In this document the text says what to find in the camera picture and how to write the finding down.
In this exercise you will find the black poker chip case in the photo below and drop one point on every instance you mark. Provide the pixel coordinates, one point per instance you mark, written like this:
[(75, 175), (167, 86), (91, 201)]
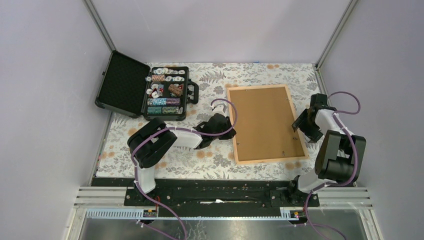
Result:
[(132, 88)]

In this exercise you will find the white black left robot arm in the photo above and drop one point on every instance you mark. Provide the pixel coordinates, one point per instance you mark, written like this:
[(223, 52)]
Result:
[(150, 144)]

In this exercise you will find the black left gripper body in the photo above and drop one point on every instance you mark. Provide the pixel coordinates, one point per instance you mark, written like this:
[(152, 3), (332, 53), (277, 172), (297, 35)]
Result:
[(225, 128)]

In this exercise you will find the left corner aluminium post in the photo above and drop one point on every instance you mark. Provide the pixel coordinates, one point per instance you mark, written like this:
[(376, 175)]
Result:
[(92, 10)]

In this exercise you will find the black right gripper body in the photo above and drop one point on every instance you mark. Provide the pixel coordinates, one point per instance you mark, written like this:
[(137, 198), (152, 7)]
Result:
[(310, 130)]

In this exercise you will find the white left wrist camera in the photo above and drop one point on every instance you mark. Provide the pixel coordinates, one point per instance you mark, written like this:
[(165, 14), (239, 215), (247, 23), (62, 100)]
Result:
[(219, 108)]

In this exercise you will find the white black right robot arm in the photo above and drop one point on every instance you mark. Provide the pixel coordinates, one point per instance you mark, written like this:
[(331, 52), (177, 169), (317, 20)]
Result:
[(340, 156)]

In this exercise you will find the floral patterned table mat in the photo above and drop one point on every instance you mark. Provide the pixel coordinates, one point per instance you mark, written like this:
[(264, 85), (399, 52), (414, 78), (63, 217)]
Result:
[(216, 161)]

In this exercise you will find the right corner aluminium post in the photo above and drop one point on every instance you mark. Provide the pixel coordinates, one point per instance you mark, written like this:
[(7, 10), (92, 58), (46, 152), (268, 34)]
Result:
[(337, 31)]

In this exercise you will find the corner aluminium post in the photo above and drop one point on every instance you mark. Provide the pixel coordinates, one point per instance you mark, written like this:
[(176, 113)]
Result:
[(337, 31), (92, 10)]

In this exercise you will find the aluminium rail front structure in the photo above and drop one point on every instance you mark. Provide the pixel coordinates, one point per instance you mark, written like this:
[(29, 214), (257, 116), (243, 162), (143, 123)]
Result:
[(117, 213)]

